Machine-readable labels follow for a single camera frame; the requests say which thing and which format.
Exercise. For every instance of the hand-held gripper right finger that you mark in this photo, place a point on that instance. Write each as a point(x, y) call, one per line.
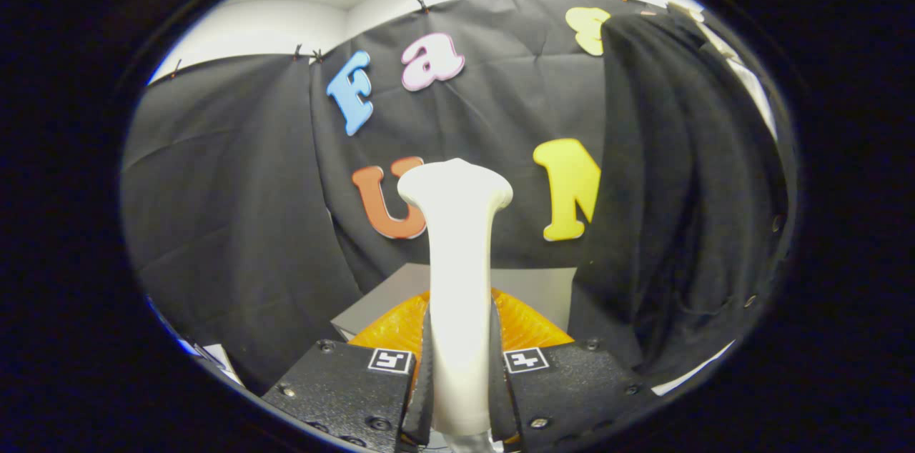
point(498, 403)

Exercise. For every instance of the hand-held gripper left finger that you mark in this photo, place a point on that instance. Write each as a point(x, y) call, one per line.
point(422, 403)

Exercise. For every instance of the white garment steamer head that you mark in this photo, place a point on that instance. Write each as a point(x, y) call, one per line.
point(457, 281)

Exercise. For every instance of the black button jacket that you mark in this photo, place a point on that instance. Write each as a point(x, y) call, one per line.
point(679, 188)

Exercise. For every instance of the grey cabinet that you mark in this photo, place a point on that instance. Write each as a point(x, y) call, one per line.
point(536, 296)

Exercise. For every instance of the white paper sheets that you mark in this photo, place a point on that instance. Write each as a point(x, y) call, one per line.
point(218, 360)

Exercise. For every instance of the black backdrop cloth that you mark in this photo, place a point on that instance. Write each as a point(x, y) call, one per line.
point(236, 188)

